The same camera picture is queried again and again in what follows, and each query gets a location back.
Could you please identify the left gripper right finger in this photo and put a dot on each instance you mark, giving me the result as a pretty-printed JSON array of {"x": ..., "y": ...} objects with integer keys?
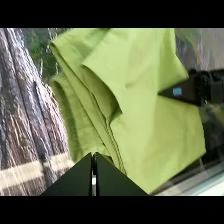
[{"x": 113, "y": 182}]

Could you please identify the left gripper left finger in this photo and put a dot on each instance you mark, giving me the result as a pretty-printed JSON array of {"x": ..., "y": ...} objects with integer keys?
[{"x": 75, "y": 182}]

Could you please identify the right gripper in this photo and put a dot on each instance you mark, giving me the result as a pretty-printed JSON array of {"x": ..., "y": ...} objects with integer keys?
[{"x": 212, "y": 86}]

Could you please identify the light green garment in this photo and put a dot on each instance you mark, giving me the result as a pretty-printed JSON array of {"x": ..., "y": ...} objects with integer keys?
[{"x": 140, "y": 110}]

